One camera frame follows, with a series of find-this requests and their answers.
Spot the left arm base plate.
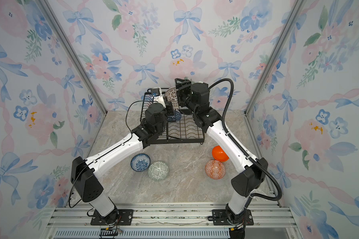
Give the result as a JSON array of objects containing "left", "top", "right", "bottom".
[{"left": 90, "top": 209, "right": 134, "bottom": 226}]

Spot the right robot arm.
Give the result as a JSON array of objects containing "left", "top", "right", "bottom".
[{"left": 175, "top": 78, "right": 268, "bottom": 225}]

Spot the right corner aluminium profile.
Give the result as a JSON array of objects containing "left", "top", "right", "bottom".
[{"left": 244, "top": 0, "right": 305, "bottom": 117}]

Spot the black wire dish rack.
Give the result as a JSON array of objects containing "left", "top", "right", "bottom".
[{"left": 140, "top": 87, "right": 205, "bottom": 146}]

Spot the aluminium mounting rail frame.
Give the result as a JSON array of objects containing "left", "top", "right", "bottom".
[{"left": 41, "top": 202, "right": 302, "bottom": 239}]

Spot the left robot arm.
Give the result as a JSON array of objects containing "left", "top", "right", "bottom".
[{"left": 71, "top": 101, "right": 174, "bottom": 225}]

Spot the left corner aluminium profile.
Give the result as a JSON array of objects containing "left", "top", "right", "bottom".
[{"left": 36, "top": 0, "right": 107, "bottom": 115}]

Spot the orange bowl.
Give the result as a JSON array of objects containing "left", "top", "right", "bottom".
[{"left": 212, "top": 146, "right": 229, "bottom": 162}]

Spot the brown white patterned bowl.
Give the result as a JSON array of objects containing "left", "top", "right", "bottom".
[{"left": 164, "top": 87, "right": 180, "bottom": 110}]

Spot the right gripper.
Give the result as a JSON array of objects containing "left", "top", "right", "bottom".
[{"left": 177, "top": 78, "right": 199, "bottom": 119}]

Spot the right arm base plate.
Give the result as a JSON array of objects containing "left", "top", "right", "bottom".
[{"left": 207, "top": 209, "right": 254, "bottom": 226}]

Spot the dark blue patterned bowl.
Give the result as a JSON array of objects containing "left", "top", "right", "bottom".
[{"left": 167, "top": 110, "right": 182, "bottom": 122}]

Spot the corner aluminium profile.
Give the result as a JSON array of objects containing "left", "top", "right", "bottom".
[
  {"left": 244, "top": 0, "right": 305, "bottom": 117},
  {"left": 36, "top": 0, "right": 107, "bottom": 115}
]

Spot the blue floral bowl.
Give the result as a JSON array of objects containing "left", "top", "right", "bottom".
[{"left": 130, "top": 153, "right": 151, "bottom": 172}]

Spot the red patterned bowl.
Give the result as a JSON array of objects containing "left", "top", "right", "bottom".
[{"left": 205, "top": 160, "right": 226, "bottom": 180}]

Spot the green patterned bowl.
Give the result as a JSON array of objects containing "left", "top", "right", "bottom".
[{"left": 148, "top": 161, "right": 169, "bottom": 181}]

